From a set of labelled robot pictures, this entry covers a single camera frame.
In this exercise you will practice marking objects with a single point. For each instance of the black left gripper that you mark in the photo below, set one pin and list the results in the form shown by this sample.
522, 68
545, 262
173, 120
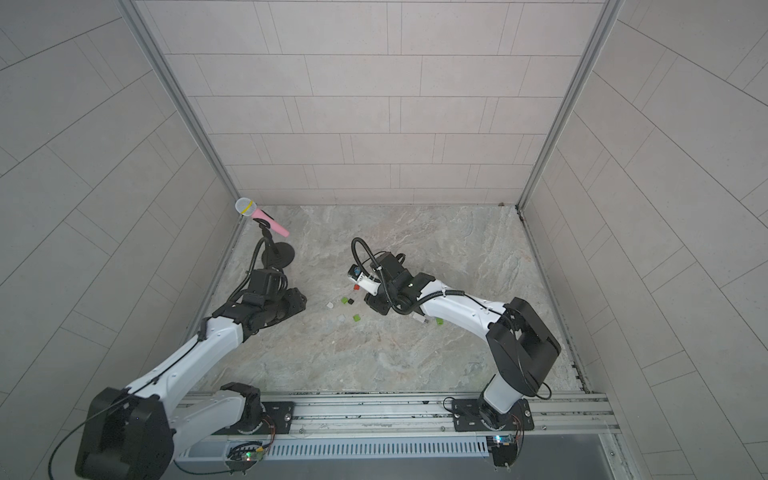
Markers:
274, 253

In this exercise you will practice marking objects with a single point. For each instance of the pink toy microphone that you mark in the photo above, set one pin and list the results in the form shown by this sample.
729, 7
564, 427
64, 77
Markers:
248, 208

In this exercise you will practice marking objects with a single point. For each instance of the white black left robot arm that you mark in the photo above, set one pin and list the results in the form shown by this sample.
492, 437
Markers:
138, 431

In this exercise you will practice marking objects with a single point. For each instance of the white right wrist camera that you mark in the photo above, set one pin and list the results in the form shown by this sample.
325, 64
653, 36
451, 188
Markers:
364, 281

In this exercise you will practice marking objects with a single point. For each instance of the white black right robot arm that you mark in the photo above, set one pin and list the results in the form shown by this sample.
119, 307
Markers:
522, 346

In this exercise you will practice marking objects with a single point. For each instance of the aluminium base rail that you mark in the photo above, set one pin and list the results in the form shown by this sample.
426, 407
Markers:
226, 429

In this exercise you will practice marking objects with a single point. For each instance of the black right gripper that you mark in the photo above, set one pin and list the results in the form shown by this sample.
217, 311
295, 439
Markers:
377, 301

